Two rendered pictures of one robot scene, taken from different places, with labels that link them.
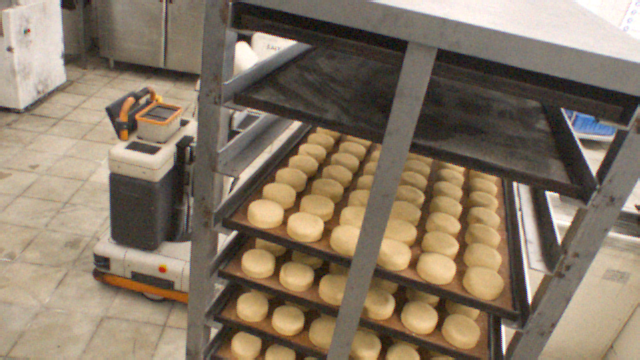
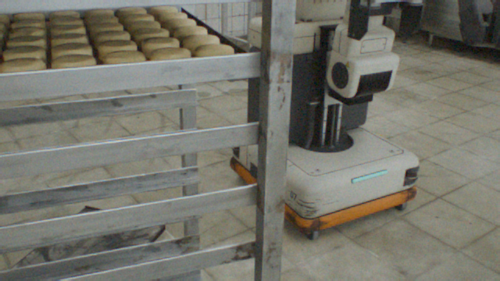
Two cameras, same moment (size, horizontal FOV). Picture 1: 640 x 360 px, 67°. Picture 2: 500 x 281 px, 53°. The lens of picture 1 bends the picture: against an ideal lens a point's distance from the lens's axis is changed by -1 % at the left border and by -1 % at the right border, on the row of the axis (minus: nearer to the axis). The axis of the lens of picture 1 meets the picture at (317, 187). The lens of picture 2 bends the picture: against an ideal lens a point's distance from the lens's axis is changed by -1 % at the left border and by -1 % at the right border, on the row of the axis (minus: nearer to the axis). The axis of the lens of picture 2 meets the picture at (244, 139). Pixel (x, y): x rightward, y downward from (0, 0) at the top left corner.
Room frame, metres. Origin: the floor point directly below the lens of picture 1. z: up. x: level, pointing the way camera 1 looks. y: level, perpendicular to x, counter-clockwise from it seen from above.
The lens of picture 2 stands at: (0.73, -0.90, 1.22)
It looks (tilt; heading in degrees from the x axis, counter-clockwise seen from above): 24 degrees down; 58
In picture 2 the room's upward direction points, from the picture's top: 1 degrees clockwise
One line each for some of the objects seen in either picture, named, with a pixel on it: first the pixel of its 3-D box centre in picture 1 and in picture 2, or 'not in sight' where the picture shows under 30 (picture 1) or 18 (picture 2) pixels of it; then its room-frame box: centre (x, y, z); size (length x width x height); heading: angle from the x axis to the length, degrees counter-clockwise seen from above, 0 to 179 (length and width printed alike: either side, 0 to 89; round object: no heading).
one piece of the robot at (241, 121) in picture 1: (241, 130); (385, 6); (2.13, 0.41, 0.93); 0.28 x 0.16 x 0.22; 177
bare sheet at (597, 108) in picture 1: (439, 23); not in sight; (0.81, -0.14, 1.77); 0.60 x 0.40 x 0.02; 169
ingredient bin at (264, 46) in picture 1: (274, 53); not in sight; (5.64, 0.78, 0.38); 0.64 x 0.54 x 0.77; 7
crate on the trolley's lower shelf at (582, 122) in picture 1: (586, 119); not in sight; (5.79, -3.01, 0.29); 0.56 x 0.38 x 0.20; 102
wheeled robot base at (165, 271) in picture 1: (177, 244); (320, 162); (2.15, 0.70, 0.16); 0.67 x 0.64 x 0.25; 87
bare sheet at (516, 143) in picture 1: (423, 78); not in sight; (0.81, -0.14, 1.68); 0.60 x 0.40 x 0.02; 169
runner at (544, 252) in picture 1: (524, 155); not in sight; (0.78, -0.33, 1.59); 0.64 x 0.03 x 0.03; 169
